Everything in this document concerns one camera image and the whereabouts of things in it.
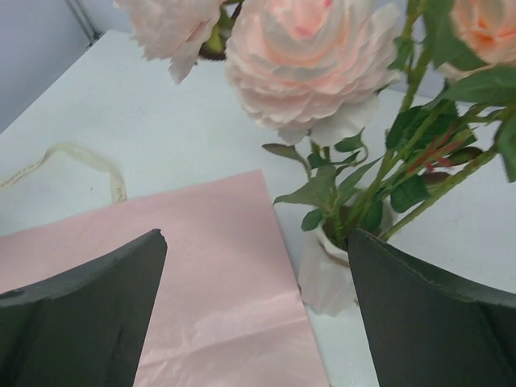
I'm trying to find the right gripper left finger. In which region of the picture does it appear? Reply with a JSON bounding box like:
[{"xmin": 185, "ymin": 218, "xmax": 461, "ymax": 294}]
[{"xmin": 1, "ymin": 229, "xmax": 168, "ymax": 386}]

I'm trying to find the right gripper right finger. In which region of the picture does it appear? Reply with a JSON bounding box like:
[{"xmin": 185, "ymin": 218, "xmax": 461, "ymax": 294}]
[{"xmin": 348, "ymin": 229, "xmax": 515, "ymax": 387}]

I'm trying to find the white ribbed ceramic vase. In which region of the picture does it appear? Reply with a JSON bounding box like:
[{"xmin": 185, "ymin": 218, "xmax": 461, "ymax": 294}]
[{"xmin": 298, "ymin": 219, "xmax": 358, "ymax": 317}]

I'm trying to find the purple pink wrapping paper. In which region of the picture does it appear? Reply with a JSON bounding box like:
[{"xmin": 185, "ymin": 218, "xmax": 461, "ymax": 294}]
[{"xmin": 1, "ymin": 171, "xmax": 328, "ymax": 386}]

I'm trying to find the cream printed ribbon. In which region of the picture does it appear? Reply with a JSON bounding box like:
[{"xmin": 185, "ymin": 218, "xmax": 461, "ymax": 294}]
[{"xmin": 1, "ymin": 143, "xmax": 127, "ymax": 203}]

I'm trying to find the pink flower stem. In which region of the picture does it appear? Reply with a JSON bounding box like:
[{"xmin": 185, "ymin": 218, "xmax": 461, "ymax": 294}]
[
  {"xmin": 226, "ymin": 1, "xmax": 400, "ymax": 247},
  {"xmin": 357, "ymin": 1, "xmax": 515, "ymax": 240},
  {"xmin": 114, "ymin": 0, "xmax": 242, "ymax": 84}
]

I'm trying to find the left aluminium frame post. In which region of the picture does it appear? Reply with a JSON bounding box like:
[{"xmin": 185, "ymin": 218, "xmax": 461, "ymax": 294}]
[{"xmin": 64, "ymin": 0, "xmax": 102, "ymax": 44}]

